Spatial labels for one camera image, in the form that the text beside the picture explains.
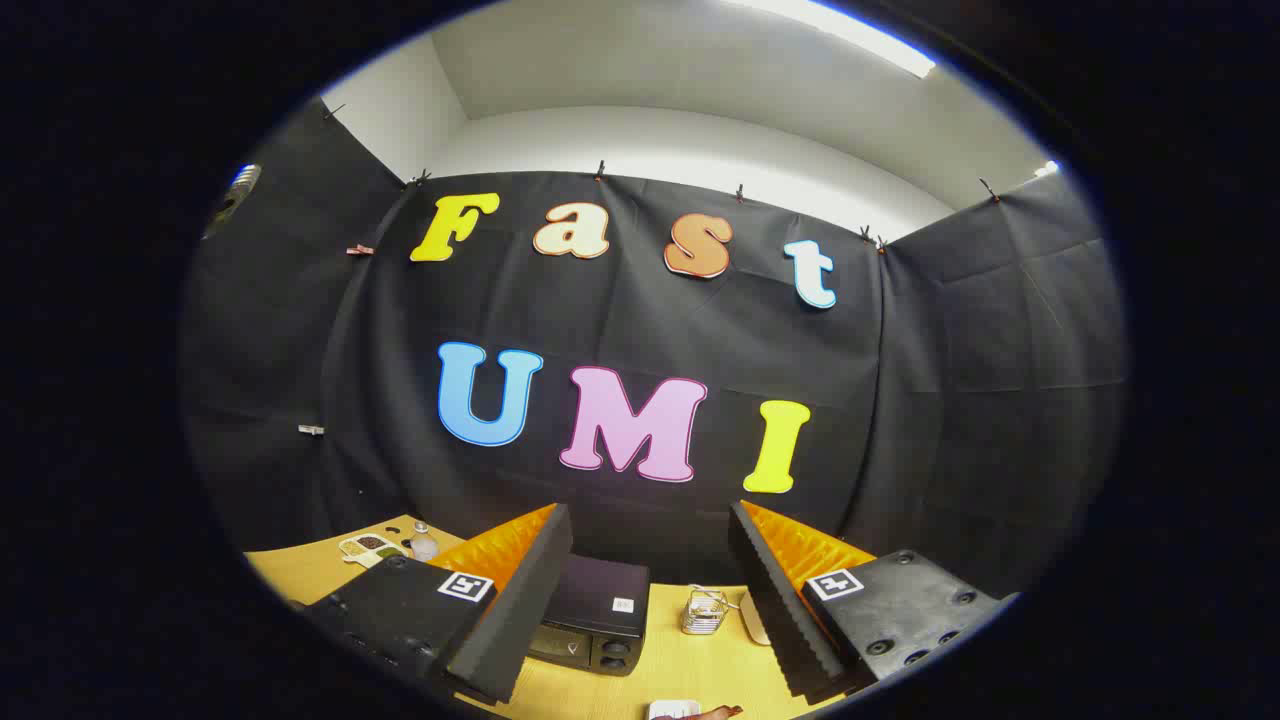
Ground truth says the black toaster oven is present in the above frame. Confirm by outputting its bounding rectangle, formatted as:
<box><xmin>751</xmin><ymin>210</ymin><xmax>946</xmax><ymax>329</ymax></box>
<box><xmin>528</xmin><ymin>555</ymin><xmax>651</xmax><ymax>678</ymax></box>

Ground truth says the white toaster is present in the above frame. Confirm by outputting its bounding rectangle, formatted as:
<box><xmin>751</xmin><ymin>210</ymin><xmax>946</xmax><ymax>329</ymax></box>
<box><xmin>738</xmin><ymin>590</ymin><xmax>773</xmax><ymax>647</ymax></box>

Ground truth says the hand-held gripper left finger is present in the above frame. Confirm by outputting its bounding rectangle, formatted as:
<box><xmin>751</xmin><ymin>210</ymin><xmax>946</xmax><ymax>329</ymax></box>
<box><xmin>300</xmin><ymin>503</ymin><xmax>574</xmax><ymax>706</ymax></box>

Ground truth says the white divided spice dish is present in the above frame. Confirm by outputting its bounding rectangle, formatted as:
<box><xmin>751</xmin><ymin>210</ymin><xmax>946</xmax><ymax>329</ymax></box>
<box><xmin>338</xmin><ymin>532</ymin><xmax>409</xmax><ymax>569</ymax></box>

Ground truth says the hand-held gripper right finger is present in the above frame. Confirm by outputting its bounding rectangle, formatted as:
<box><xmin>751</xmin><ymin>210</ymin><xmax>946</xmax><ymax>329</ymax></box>
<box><xmin>728</xmin><ymin>500</ymin><xmax>1021</xmax><ymax>701</ymax></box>

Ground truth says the metal wire basket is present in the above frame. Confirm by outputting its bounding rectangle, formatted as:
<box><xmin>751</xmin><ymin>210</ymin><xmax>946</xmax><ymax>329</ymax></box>
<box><xmin>682</xmin><ymin>586</ymin><xmax>729</xmax><ymax>637</ymax></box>

